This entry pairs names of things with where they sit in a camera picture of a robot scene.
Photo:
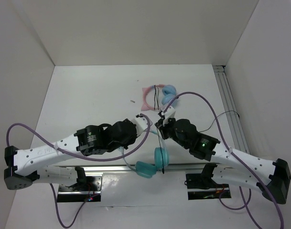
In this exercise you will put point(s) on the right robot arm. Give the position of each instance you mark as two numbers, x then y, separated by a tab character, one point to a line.
227	165

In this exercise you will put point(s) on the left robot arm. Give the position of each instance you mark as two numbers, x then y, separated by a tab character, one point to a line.
25	167

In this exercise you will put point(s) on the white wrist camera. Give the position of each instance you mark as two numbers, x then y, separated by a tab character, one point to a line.
141	124
166	115

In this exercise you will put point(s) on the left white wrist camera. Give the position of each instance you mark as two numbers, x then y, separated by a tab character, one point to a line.
141	124

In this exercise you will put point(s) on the aluminium front rail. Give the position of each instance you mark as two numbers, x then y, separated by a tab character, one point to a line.
50	171

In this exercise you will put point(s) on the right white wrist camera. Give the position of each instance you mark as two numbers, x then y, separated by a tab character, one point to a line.
166	115

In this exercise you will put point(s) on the pink blue cat-ear headphones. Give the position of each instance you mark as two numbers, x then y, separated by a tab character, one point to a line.
163	94

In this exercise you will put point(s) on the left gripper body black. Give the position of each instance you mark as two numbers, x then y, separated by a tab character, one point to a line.
112	147

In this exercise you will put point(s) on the aluminium side rail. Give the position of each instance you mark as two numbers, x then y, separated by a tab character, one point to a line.
230	109

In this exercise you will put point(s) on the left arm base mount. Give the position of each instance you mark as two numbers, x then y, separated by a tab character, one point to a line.
91	191

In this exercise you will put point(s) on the teal cat-ear headphones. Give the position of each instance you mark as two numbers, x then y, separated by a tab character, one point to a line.
161	160

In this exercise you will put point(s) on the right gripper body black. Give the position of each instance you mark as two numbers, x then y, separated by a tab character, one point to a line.
168	130

